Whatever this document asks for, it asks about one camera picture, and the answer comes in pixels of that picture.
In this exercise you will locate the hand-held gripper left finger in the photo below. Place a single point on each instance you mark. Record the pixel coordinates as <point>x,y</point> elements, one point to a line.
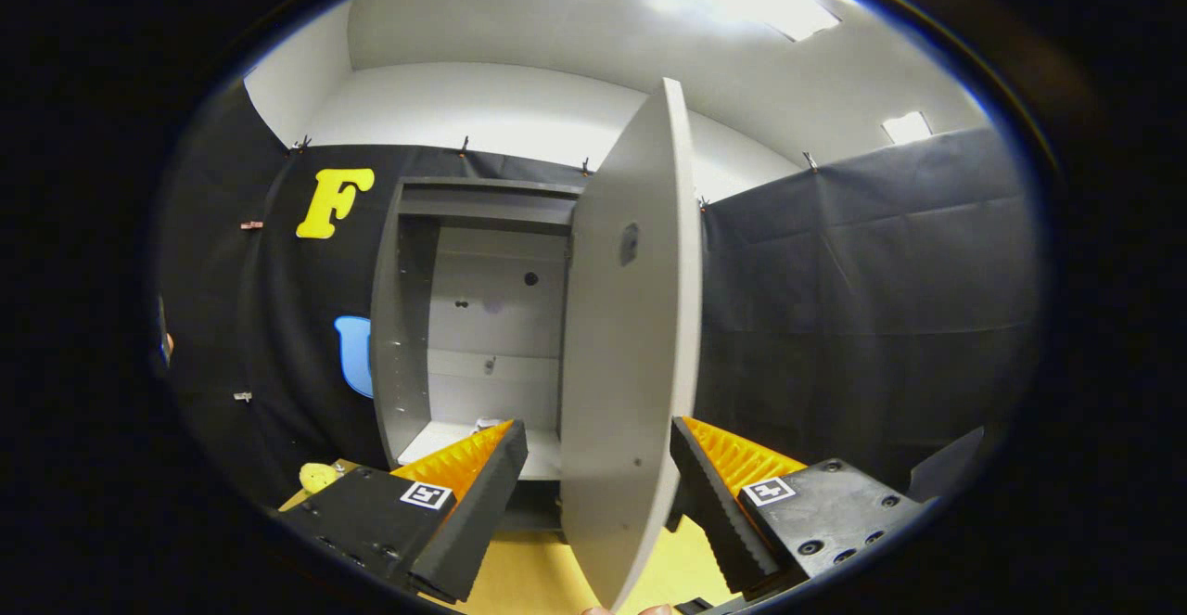
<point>478,504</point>

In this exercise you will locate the small ceiling light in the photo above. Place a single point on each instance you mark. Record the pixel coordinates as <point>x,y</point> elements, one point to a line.
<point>907,128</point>

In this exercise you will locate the white shoe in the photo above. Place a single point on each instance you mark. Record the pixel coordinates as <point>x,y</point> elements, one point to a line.
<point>488,425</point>

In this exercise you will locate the black backdrop cloth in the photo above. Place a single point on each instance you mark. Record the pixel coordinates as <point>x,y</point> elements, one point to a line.
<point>862,318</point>

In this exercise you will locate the beige shoe cabinet door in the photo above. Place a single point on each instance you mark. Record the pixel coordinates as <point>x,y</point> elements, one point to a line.
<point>631,365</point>

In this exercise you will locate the grey shoe cabinet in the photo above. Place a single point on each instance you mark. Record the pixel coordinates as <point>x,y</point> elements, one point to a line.
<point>482,318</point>

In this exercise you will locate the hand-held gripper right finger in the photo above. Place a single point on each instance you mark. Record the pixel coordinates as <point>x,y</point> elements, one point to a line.
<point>719,504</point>

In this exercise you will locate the yellow plush toy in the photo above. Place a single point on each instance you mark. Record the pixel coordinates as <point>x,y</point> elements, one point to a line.
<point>318,478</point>

